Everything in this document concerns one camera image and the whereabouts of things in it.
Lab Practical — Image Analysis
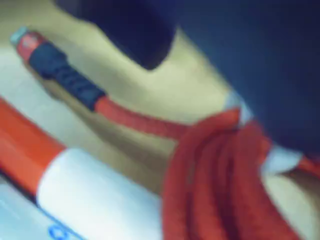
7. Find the red charging cable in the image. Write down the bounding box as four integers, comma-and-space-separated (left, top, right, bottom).
9, 26, 320, 240

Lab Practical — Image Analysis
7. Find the red and white marker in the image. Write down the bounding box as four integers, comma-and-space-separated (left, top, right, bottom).
0, 97, 166, 240

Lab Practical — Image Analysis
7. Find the white packet with blue print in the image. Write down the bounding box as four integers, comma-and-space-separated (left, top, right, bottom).
0, 172, 88, 240

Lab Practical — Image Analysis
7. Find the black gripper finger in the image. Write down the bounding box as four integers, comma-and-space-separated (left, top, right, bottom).
53, 0, 179, 72
174, 0, 320, 156

